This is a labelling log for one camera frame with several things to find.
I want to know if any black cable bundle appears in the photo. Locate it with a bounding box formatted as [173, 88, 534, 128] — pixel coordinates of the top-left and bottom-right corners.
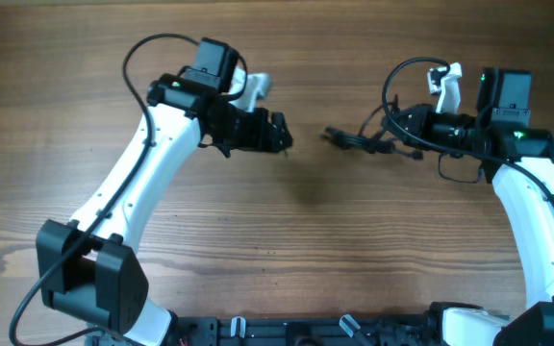
[321, 98, 425, 162]

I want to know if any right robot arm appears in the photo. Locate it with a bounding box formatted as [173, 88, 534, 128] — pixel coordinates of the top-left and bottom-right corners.
[383, 61, 554, 345]

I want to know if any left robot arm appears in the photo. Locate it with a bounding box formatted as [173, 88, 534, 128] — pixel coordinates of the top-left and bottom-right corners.
[34, 38, 293, 345]

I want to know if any right camera black cable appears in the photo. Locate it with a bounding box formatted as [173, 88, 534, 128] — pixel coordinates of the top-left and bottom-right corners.
[381, 56, 554, 289]

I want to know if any camera black cable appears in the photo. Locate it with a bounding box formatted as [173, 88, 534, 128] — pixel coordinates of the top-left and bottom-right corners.
[8, 32, 249, 346]
[381, 56, 554, 289]

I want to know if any left camera black cable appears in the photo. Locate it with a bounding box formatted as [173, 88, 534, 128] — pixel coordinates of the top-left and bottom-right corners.
[8, 32, 249, 346]

